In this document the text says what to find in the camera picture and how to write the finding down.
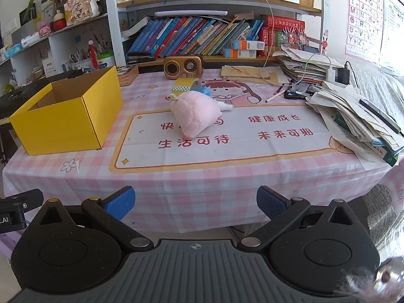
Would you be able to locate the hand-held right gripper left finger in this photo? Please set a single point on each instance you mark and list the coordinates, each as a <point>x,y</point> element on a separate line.
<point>121,202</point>

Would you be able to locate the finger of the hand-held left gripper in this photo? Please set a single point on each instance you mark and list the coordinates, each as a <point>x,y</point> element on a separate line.
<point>26,199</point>

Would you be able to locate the large pile of papers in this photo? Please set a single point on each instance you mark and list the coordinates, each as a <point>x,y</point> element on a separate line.
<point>350,116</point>

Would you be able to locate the black phone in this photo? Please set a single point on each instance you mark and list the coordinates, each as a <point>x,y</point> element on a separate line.
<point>298,93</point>

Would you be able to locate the white wall poster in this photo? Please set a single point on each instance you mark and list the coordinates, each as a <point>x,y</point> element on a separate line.
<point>393,31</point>

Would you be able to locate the white jar with green lid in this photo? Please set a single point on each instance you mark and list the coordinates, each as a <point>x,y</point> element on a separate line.
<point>105,60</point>

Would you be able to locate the pink pen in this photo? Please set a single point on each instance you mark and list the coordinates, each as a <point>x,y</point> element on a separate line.
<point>276,95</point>

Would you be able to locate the fluffy pompom with metal bell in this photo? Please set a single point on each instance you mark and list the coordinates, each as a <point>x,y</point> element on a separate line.
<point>363,285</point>

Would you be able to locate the red rabbit wall sticker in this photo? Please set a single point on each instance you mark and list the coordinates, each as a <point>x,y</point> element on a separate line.
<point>325,42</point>

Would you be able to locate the holder of brushes and pens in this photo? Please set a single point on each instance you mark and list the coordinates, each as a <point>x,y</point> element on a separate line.
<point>81,63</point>

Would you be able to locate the red white toy figure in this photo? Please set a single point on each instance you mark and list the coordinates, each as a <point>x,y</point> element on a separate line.
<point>93,55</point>

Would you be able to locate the grey knitted cushion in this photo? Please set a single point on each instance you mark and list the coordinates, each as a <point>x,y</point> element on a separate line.
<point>385,217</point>

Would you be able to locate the blue tissue pack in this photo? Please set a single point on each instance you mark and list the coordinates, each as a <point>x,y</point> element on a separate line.
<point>14,50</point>

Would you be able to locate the black pencil case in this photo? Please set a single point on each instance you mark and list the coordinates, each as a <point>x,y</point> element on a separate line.
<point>140,57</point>

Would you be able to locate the white bar lamp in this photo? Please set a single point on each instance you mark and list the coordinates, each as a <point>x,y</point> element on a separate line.
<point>189,13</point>

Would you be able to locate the yellow cardboard box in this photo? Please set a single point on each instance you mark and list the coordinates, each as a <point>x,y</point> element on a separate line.
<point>63,126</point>

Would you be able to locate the stack of red books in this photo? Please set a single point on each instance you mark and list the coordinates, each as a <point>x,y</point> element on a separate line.
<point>281,22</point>

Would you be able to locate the brown paper envelopes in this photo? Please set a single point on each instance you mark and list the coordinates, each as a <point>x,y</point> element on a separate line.
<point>249,74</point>

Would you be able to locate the black power adapter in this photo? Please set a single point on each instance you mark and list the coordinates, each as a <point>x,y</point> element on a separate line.
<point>344,75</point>

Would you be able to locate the pink plush toy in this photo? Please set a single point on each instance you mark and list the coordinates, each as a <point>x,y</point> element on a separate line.
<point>195,113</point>

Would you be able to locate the white charger plug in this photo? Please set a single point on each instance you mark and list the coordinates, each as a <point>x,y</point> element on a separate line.
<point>330,75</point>

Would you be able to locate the row of blue books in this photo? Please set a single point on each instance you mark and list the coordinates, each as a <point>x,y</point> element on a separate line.
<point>189,36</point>

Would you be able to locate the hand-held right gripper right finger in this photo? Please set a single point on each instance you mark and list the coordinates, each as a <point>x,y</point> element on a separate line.
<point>271,201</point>

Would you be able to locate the white wipes pack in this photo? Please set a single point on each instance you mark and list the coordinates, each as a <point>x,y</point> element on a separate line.
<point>30,41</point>

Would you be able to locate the pink round box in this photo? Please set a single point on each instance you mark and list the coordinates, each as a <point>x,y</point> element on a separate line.
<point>45,30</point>

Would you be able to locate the pink white ornament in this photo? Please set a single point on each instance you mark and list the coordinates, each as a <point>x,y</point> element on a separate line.
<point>80,6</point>

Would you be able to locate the grey toy camera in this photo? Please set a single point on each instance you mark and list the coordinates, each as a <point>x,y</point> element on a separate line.
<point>206,91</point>

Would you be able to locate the clear yellow tape roll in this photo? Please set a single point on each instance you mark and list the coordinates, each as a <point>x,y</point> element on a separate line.
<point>183,85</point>

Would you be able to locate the colourful paper decoration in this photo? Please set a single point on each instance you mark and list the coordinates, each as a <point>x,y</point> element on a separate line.
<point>295,39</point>

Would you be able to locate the brown retro radio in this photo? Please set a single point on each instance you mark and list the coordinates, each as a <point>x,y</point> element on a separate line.
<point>183,67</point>

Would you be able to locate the orange white small box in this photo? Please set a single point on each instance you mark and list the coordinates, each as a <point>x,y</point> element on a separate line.
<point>247,45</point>
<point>238,53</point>

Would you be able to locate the white box with red label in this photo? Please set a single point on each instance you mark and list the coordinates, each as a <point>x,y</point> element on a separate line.
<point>52,68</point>

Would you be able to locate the wooden chessboard box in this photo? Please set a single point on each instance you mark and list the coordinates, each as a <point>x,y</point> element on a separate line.
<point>127,75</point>

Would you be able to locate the black keyboard piano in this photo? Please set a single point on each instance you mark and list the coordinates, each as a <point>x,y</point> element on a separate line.
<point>19,97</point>

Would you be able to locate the alphabet wall poster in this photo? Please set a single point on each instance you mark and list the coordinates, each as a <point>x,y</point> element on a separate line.
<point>364,19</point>

